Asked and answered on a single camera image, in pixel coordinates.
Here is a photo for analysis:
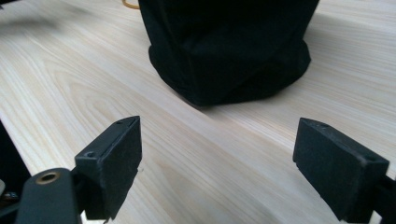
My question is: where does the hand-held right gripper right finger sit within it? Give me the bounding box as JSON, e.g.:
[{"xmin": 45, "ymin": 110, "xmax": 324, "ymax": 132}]
[{"xmin": 292, "ymin": 117, "xmax": 390, "ymax": 224}]

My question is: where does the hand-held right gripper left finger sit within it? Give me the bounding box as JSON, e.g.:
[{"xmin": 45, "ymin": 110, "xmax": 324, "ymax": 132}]
[{"xmin": 74, "ymin": 115, "xmax": 143, "ymax": 221}]

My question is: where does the black cloth bag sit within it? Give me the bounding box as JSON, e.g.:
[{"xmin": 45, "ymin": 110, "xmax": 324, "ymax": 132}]
[{"xmin": 137, "ymin": 0, "xmax": 321, "ymax": 107}]

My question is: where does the yellow rubber band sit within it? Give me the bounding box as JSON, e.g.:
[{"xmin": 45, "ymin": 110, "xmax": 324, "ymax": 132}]
[{"xmin": 121, "ymin": 0, "xmax": 140, "ymax": 10}]

